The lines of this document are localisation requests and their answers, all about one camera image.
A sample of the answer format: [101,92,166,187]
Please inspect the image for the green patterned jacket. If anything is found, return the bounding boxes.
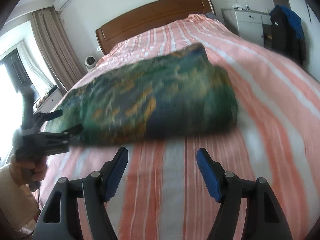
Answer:
[45,43,238,145]

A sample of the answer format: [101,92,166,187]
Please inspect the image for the dark clothes on chair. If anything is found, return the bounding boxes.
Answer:
[270,5,306,68]

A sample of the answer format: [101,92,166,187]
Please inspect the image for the person left hand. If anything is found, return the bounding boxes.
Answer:
[9,157,48,186]

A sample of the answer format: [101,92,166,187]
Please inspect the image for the white window bench cabinet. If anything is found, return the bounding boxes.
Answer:
[33,88,62,113]

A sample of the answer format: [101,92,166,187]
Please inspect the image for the pink striped bed cover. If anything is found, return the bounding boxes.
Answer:
[38,13,320,240]

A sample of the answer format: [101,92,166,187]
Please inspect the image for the sheer white curtain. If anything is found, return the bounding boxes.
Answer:
[17,40,54,96]

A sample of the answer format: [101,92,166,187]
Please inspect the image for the beige curtain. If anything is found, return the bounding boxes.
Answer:
[30,7,86,95]

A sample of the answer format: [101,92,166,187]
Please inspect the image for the white round fan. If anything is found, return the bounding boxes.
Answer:
[85,56,97,72]

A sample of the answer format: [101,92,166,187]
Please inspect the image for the white dresser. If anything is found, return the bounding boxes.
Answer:
[221,9,272,47]

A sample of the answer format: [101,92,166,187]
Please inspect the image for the brown wooden headboard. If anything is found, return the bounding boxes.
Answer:
[95,0,215,55]

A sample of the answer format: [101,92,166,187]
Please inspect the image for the black cable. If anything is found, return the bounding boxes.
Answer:
[17,192,42,240]

